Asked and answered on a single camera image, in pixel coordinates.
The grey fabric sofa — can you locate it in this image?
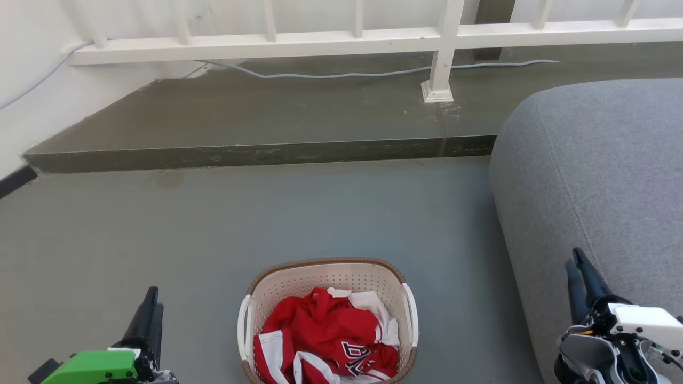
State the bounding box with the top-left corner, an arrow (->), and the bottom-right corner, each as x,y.
489,79 -> 683,384

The grey floor cable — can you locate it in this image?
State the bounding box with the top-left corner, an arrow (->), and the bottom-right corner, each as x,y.
0,38 -> 558,110

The red white-striped garment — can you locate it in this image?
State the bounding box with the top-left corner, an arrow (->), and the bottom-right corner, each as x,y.
252,328 -> 342,384

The dark pillar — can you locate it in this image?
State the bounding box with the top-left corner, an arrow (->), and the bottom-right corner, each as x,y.
472,0 -> 517,61

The white metal railing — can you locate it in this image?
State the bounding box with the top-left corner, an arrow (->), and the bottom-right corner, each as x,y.
67,0 -> 683,103

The red white lettered jersey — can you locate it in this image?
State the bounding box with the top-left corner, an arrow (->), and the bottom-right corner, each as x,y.
263,287 -> 401,384

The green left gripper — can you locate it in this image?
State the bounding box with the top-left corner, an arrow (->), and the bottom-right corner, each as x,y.
28,287 -> 179,384

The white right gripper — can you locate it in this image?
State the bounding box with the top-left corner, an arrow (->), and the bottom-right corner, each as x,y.
566,247 -> 683,353

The cream plastic laundry basket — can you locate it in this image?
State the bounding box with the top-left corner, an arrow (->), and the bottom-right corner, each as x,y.
237,258 -> 419,384

